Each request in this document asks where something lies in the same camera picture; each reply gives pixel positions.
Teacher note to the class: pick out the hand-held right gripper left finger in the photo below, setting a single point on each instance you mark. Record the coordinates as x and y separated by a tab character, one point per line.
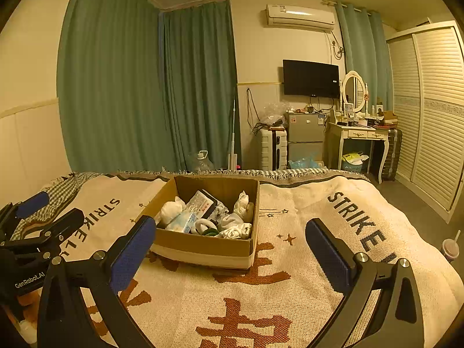
133	257

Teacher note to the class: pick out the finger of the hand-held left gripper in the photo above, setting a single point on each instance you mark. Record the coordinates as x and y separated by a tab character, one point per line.
67	221
32	203

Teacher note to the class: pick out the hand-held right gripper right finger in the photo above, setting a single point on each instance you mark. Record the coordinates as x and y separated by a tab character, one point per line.
326	257

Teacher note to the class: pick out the light blue tissue packet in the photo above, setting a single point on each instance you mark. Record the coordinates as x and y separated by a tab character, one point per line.
181	223

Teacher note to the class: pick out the long white sock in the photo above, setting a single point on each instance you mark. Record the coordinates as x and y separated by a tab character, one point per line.
171	210

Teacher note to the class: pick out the brown cardboard box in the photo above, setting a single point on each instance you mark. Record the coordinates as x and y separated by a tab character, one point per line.
203	252

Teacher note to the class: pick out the white hair band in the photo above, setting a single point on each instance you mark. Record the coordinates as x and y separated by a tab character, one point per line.
199	225

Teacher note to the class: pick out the green hair band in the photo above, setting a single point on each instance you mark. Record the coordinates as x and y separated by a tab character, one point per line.
211	232

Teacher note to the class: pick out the tissue packets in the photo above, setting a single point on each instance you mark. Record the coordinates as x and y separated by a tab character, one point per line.
201	203

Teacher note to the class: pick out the white socks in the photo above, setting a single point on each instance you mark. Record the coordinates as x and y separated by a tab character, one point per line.
234	229

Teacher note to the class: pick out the person's left hand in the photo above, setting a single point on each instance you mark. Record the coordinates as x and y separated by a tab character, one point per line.
31	299

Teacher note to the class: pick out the plaid bedsheet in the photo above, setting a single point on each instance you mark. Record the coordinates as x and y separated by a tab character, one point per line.
63	192

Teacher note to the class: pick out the printed cream blanket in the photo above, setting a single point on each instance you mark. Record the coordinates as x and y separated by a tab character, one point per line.
290	279

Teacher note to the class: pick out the bin with bag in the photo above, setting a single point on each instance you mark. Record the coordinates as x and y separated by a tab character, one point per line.
353	160

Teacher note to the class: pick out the large water bottle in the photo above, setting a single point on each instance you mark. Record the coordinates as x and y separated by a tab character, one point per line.
200	162

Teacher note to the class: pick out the white suitcase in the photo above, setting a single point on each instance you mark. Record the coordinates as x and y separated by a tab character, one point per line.
272	148

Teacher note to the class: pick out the dark suitcase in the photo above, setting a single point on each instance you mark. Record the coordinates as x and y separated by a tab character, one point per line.
392	152

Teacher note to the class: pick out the silver small fridge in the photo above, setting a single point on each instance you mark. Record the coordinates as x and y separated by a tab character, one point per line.
304	134

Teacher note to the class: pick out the plastic cup with straw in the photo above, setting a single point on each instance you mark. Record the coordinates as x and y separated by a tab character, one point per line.
451	249

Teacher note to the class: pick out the white dressing table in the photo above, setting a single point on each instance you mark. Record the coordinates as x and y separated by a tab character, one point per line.
357	134

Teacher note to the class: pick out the wide green curtain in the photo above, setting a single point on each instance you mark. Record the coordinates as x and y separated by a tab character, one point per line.
112	79

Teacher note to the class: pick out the small cardboard box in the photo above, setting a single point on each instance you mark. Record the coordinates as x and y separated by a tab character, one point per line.
388	118

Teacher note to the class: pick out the clear plastic bag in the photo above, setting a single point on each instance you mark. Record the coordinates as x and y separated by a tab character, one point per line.
272	114

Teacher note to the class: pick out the white mop stick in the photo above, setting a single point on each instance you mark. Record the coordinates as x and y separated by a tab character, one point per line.
234	134

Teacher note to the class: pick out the oval white vanity mirror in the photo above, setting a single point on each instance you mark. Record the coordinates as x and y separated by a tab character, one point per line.
353	90

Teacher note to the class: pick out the white louvred wardrobe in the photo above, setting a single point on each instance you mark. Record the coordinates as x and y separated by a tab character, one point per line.
435	116

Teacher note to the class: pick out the green corner curtain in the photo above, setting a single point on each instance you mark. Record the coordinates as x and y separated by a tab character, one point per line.
201	79

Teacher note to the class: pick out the narrow green curtain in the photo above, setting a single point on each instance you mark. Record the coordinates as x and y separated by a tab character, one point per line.
362	43

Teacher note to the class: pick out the white air conditioner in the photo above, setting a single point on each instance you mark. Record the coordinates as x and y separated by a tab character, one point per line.
300	16

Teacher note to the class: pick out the black wall television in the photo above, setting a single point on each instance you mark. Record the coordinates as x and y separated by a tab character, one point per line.
311	78

